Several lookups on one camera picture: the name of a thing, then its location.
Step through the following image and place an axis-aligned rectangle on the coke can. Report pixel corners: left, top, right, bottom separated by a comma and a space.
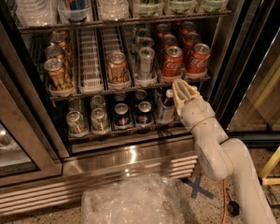
156, 23, 171, 37
161, 34, 177, 49
178, 21, 196, 35
186, 43, 211, 77
161, 46, 183, 77
183, 32, 201, 50

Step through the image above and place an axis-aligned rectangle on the front silver slim can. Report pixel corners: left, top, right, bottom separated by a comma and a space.
138, 47, 155, 80

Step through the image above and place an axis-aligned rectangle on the lone gold can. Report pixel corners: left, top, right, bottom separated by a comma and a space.
107, 50, 129, 84

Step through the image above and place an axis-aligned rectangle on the rear silver slim can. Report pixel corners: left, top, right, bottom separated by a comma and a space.
135, 28, 150, 38

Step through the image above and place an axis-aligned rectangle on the front left green-silver can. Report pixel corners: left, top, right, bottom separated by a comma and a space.
66, 110, 89, 136

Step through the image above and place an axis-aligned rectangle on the left bottled drink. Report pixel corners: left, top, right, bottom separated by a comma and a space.
157, 89, 175, 124

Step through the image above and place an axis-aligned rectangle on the left fridge door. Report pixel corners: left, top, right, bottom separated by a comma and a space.
0, 45, 63, 189

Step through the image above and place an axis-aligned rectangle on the front left pepsi can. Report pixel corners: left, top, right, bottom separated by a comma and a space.
115, 103, 131, 127

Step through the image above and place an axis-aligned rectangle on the open fridge glass door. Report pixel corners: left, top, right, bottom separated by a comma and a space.
204, 0, 280, 149

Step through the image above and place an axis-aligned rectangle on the yellow stand with clamp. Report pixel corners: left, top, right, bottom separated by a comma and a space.
226, 133, 280, 217

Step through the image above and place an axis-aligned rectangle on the steel fridge bottom grille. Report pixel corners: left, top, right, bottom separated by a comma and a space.
0, 135, 198, 217

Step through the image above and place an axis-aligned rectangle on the orange cable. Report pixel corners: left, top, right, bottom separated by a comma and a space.
221, 178, 228, 224

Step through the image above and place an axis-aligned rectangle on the green-silver can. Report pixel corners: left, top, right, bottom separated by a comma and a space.
91, 107, 109, 133
66, 110, 89, 136

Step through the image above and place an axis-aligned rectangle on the silver slim can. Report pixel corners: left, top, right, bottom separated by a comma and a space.
138, 47, 155, 80
135, 28, 150, 38
137, 36, 155, 48

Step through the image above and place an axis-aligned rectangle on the middle gold can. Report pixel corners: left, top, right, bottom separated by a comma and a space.
45, 45, 67, 63

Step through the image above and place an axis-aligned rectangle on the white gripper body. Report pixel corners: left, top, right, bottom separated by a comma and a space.
178, 99, 215, 130

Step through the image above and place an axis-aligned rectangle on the clear plastic wrapped bundle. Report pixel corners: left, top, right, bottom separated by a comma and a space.
80, 175, 185, 224

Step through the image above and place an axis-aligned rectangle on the pepsi can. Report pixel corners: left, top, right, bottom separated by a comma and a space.
136, 101, 152, 124
115, 103, 131, 127

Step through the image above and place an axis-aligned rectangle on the rear gold can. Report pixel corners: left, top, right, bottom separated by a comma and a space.
49, 33, 71, 53

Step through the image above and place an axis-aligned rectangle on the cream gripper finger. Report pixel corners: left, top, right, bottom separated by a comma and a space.
180, 80, 202, 101
172, 79, 185, 115

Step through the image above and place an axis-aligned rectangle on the red bull can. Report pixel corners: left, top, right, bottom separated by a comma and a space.
62, 0, 90, 23

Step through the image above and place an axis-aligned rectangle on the front gold can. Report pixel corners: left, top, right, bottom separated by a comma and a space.
44, 58, 73, 91

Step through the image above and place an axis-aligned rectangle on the front right pepsi can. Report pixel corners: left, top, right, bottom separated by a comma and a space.
136, 101, 152, 124

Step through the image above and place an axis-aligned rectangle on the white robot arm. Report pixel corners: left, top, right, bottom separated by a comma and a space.
172, 78, 276, 224

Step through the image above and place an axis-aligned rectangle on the blue tape cross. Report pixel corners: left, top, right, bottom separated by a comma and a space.
183, 175, 214, 200

